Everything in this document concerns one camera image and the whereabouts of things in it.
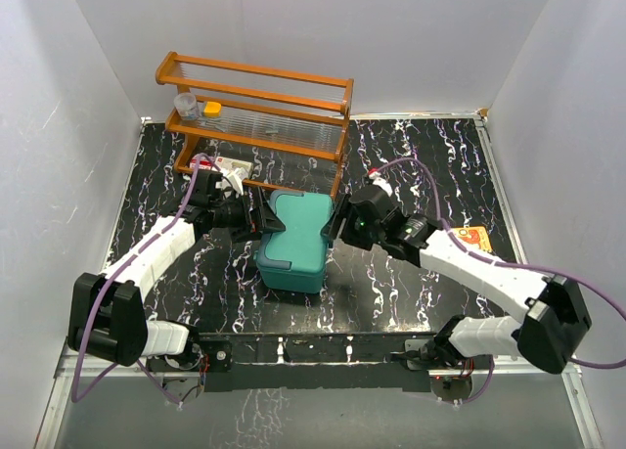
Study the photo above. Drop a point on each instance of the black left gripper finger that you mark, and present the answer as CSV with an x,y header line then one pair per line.
x,y
267,221
254,201

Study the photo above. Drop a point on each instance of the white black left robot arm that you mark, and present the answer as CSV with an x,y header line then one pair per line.
x,y
107,317

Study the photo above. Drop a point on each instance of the red white medicine box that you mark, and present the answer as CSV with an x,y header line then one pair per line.
x,y
203,163

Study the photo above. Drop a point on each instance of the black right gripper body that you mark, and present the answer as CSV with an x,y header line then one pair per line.
x,y
359,235

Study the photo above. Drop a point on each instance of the yellow capped small jar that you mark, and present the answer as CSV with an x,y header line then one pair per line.
x,y
211,111

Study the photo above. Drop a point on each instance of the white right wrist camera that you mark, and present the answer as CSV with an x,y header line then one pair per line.
x,y
375,178

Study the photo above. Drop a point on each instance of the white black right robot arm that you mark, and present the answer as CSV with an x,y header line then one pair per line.
x,y
545,317

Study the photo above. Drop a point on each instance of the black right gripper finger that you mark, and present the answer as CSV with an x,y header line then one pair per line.
x,y
340,211
331,230

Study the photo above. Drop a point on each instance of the clear plastic cup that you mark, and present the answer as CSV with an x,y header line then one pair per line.
x,y
186,105

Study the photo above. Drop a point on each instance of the black metal base bar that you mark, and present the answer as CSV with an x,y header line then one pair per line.
x,y
228,361

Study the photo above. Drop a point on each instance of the orange wooden shelf rack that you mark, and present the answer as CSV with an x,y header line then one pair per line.
x,y
292,126

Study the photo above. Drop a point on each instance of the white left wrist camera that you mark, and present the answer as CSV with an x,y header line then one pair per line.
x,y
233,180

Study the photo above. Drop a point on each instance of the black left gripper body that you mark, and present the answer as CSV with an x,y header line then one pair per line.
x,y
234,215

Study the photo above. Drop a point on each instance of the teal medicine kit box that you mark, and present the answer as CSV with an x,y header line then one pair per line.
x,y
295,260

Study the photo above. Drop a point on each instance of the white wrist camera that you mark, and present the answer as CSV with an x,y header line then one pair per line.
x,y
233,180
375,178

